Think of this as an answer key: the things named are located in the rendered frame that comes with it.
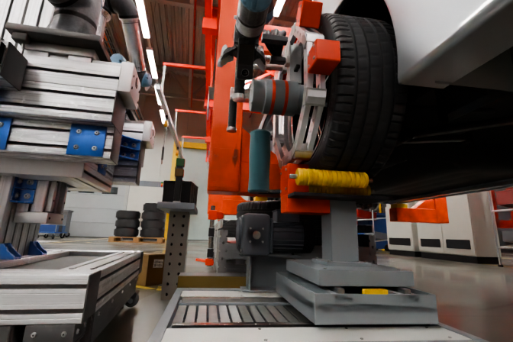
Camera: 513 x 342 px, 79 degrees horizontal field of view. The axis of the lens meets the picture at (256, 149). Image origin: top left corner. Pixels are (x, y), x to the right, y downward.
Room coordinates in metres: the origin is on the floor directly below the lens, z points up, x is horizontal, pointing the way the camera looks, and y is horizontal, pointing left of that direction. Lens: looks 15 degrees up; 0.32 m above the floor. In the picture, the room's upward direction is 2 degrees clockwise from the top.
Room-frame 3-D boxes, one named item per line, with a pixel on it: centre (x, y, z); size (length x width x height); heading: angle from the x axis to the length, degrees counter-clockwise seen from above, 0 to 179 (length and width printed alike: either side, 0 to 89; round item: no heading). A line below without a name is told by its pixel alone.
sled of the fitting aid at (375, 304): (1.19, -0.31, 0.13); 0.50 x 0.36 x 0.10; 8
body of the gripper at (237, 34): (0.78, 0.04, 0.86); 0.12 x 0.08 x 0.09; 8
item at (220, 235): (2.89, 0.31, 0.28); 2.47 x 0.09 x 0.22; 8
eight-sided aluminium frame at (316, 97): (1.17, -0.15, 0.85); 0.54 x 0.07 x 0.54; 8
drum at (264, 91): (1.16, -0.07, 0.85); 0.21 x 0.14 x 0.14; 98
